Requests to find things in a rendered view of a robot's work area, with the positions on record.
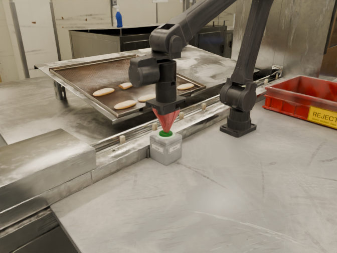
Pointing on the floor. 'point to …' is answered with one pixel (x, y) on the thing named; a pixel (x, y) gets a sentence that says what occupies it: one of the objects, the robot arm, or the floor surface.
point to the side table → (217, 195)
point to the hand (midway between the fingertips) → (166, 129)
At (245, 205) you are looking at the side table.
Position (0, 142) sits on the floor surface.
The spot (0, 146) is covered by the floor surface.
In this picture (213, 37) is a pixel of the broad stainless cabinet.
